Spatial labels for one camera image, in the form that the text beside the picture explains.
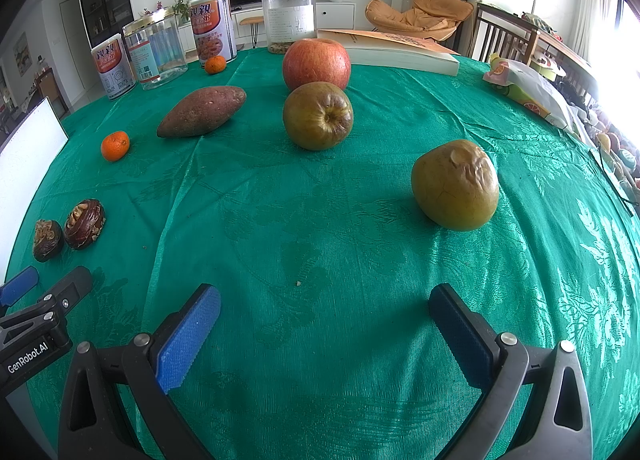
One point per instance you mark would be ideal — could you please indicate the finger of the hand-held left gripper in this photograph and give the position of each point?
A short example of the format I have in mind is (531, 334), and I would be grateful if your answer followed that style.
(72, 287)
(20, 282)

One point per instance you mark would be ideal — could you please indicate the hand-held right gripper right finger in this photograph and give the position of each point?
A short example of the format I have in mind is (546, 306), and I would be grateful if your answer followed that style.
(457, 335)

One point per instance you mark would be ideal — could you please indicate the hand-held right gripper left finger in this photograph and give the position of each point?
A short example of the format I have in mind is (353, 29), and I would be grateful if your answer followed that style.
(187, 340)

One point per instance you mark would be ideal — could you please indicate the walnut-stuffed date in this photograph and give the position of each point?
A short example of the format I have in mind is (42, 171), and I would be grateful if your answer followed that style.
(85, 225)
(47, 240)

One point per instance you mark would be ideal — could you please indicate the white cardboard box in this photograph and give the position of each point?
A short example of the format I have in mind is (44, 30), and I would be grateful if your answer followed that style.
(30, 165)

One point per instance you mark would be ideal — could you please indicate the tangerine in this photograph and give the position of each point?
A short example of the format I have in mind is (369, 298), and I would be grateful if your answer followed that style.
(215, 65)
(115, 146)

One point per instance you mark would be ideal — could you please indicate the brownish green apple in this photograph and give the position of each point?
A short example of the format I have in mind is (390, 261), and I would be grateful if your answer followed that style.
(317, 118)
(455, 185)

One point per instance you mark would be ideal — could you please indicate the sweet potato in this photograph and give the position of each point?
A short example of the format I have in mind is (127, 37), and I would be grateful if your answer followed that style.
(202, 113)

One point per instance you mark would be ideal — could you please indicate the red apple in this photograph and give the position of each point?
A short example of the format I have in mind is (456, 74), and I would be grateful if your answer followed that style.
(315, 63)

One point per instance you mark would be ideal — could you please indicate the green tablecloth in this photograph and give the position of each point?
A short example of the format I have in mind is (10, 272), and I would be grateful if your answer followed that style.
(325, 240)

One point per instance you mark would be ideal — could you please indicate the black eyeglasses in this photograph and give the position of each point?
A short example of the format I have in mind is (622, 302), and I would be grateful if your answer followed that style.
(607, 173)

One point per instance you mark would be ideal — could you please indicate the small printed tin can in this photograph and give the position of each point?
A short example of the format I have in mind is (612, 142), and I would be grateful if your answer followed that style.
(112, 68)

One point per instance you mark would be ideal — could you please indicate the fruit basket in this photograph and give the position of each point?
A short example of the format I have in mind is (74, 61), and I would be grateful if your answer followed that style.
(617, 145)

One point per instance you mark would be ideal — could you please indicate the glass jar with gold lid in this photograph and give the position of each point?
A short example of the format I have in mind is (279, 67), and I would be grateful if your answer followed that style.
(155, 53)

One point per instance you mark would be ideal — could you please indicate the white printed snack bag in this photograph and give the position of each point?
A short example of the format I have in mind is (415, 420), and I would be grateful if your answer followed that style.
(535, 90)

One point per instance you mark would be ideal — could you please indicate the thick paperback book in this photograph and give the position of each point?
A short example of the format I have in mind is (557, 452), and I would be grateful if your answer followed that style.
(400, 58)

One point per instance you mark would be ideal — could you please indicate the large printed tin can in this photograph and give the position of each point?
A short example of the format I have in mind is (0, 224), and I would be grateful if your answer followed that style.
(212, 30)

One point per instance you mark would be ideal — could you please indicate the red flowers in vase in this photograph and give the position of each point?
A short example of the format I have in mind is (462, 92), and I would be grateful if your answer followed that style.
(159, 5)

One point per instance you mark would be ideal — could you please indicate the plant in white vase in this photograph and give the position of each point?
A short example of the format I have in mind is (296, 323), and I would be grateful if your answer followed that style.
(181, 8)

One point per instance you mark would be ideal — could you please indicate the dark wooden rack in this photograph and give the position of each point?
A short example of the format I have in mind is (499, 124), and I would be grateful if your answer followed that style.
(500, 35)

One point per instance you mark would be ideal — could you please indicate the wooden stool with hairpin legs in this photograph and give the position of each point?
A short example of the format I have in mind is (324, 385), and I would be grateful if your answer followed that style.
(250, 20)

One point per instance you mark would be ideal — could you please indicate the orange lounge chair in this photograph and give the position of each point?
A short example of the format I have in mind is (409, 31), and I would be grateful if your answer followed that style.
(420, 15)

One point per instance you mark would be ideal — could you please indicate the clear canister with black lid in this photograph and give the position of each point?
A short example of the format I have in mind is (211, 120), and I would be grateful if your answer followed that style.
(289, 15)

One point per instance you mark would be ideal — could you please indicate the white curtain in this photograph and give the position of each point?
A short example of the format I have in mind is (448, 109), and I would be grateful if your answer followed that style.
(592, 5)

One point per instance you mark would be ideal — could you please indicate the framed wall picture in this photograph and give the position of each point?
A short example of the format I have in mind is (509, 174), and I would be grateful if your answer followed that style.
(21, 53)

